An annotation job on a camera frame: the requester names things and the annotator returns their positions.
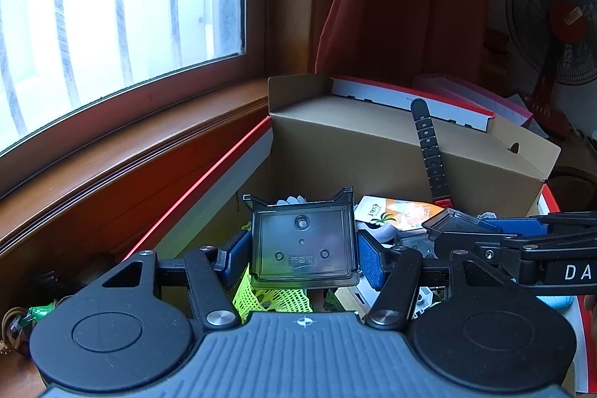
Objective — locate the pink red flat box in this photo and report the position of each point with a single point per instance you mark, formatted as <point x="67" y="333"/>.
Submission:
<point x="458" y="90"/>

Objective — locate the red cardboard shoe box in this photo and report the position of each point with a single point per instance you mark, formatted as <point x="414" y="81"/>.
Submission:
<point x="319" y="137"/>

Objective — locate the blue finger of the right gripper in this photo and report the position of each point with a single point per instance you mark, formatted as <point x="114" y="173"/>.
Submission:
<point x="522" y="226"/>

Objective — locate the yellow plastic shuttlecock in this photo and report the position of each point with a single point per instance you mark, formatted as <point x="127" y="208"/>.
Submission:
<point x="249" y="299"/>

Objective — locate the black standing fan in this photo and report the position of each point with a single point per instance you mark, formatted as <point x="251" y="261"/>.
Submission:
<point x="557" y="38"/>

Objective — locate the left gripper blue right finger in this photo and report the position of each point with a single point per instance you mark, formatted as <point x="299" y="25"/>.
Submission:
<point x="374" y="261"/>

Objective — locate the red patterned curtain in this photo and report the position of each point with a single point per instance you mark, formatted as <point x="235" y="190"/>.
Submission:
<point x="398" y="40"/>

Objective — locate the green round toy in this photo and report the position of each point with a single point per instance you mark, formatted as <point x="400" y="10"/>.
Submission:
<point x="34" y="314"/>

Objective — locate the orange white packet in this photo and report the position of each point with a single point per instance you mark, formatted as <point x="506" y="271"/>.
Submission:
<point x="401" y="214"/>

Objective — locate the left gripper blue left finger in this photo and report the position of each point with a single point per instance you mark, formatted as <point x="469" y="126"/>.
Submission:
<point x="233" y="259"/>

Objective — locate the window frame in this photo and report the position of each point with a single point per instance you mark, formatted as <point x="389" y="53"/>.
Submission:
<point x="73" y="71"/>

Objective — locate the white feather shuttlecock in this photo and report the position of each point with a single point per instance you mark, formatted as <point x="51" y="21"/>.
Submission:
<point x="291" y="200"/>

